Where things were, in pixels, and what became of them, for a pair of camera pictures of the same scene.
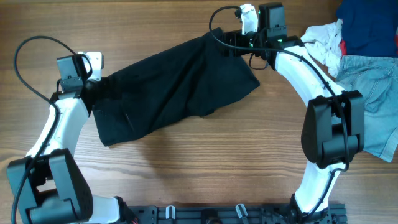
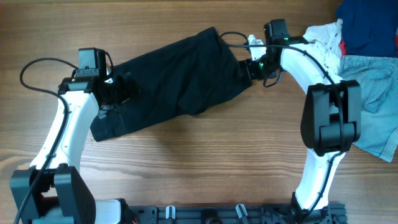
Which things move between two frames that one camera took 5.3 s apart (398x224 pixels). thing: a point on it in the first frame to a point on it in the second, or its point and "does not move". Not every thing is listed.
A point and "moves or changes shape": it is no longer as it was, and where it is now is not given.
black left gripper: (102, 91) to (126, 94)
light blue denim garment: (377, 78) does not move
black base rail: (331, 214) does not move
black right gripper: (236, 36) to (248, 64)
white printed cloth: (323, 43) does not move
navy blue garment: (369, 27) does not move
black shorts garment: (184, 81) moves or changes shape
